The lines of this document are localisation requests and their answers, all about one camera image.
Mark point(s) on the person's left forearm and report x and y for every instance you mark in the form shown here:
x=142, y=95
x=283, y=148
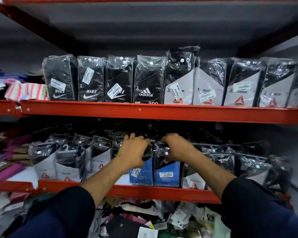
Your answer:
x=104, y=179

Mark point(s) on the heap of pale packed garments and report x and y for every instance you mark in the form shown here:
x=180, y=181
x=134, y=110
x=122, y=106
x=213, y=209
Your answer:
x=5, y=213

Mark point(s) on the person's left fingers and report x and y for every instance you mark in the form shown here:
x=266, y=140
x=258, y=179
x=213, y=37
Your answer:
x=137, y=139

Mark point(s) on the person's dark left sleeve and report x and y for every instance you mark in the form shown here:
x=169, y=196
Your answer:
x=59, y=215

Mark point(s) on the long red shelf beam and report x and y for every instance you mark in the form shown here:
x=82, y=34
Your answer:
x=144, y=192
x=164, y=112

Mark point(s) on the blue-card sock packet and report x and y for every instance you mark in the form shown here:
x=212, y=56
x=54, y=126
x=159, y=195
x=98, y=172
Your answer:
x=141, y=175
x=167, y=179

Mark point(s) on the pile of coloured garments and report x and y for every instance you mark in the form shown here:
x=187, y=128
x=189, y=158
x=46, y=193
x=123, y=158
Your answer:
x=5, y=79

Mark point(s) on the black-card sock packet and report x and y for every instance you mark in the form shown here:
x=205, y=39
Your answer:
x=149, y=79
x=119, y=74
x=91, y=92
x=60, y=79

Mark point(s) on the heap of mixed tagged garments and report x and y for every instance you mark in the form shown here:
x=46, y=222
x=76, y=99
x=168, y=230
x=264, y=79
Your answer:
x=144, y=220

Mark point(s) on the person's right hand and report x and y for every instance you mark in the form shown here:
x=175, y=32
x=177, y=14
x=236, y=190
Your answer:
x=180, y=149

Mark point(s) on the person's right thumb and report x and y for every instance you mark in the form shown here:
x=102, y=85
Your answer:
x=166, y=160

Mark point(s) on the person's dark right sleeve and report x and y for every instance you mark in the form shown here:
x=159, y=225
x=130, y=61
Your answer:
x=260, y=213

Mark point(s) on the pink white striped socks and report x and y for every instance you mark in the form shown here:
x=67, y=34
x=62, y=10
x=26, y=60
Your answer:
x=27, y=91

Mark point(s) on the pile of pink purple socks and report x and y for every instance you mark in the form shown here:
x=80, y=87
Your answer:
x=7, y=161

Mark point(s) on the person's right forearm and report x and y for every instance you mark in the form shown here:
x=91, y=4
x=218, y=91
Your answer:
x=209, y=174

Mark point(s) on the person's dark sleeve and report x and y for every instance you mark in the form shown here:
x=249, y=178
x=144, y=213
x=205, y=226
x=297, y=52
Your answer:
x=59, y=215
x=260, y=213

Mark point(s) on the row of hooked sock packets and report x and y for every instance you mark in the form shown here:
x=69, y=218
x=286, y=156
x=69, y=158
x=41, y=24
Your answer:
x=69, y=161
x=248, y=163

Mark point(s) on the short red shelf beam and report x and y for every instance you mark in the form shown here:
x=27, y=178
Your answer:
x=3, y=107
x=10, y=185

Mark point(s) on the person's left hand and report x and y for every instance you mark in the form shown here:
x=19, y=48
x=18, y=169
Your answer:
x=132, y=152

